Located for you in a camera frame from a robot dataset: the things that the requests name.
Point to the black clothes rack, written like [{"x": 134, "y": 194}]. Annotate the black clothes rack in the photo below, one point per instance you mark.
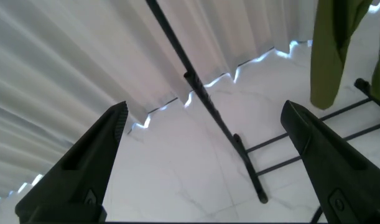
[{"x": 205, "y": 96}]

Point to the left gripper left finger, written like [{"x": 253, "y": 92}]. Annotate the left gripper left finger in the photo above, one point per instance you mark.
[{"x": 84, "y": 174}]

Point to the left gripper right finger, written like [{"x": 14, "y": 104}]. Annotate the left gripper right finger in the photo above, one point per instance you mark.
[{"x": 339, "y": 174}]

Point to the white curtain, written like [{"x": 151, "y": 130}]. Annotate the white curtain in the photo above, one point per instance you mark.
[{"x": 68, "y": 62}]

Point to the green shirt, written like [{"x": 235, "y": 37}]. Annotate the green shirt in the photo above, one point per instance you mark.
[{"x": 325, "y": 62}]

